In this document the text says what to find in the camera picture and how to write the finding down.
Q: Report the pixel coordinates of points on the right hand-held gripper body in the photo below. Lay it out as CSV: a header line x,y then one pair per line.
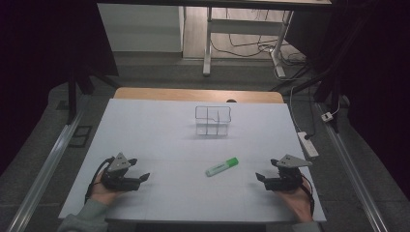
x,y
285,182

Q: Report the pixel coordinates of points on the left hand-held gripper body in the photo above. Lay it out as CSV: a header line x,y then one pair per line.
x,y
120,183

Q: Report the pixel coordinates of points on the green highlighter pen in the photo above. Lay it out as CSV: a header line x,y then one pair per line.
x,y
222,167

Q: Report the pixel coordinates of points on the clear plastic organizer box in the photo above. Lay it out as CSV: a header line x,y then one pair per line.
x,y
212,121

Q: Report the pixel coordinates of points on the person's left hand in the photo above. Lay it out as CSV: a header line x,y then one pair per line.
x,y
103,193

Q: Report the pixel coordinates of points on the person's right hand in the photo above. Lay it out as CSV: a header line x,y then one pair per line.
x,y
298,201

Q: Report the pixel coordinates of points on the white power strip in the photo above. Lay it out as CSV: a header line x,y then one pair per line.
x,y
308,144

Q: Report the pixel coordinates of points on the white table cover sheet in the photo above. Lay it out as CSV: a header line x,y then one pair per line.
x,y
180,151

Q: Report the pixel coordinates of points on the small white adapter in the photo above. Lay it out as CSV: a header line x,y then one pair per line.
x,y
327,116

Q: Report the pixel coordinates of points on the black metal stand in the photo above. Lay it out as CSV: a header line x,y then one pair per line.
x,y
328,93
72,96

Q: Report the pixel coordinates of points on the aluminium floor rail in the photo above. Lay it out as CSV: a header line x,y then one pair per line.
x,y
353,174
45,170

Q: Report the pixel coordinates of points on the white desk frame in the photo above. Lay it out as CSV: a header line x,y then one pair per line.
x,y
245,26

